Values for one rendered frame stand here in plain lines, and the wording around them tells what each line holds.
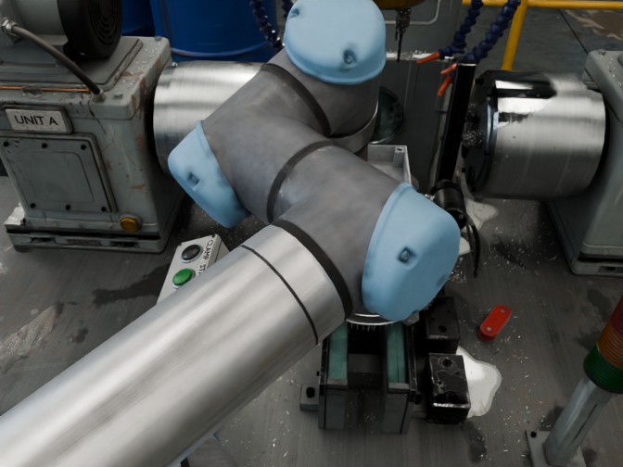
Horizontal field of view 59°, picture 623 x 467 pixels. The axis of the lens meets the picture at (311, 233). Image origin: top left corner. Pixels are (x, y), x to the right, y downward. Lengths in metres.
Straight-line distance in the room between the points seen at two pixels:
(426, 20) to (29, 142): 0.84
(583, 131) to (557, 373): 0.43
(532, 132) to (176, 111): 0.64
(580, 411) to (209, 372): 0.65
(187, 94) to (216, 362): 0.82
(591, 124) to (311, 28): 0.77
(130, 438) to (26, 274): 1.02
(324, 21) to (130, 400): 0.28
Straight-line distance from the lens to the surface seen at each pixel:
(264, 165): 0.37
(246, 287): 0.29
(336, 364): 0.87
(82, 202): 1.19
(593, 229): 1.20
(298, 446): 0.93
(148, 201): 1.15
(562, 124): 1.08
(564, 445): 0.93
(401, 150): 0.89
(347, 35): 0.41
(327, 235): 0.31
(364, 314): 0.90
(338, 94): 0.43
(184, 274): 0.79
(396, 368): 0.87
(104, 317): 1.15
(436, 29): 1.29
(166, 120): 1.08
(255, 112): 0.40
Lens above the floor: 1.63
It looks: 42 degrees down
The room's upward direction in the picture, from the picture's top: straight up
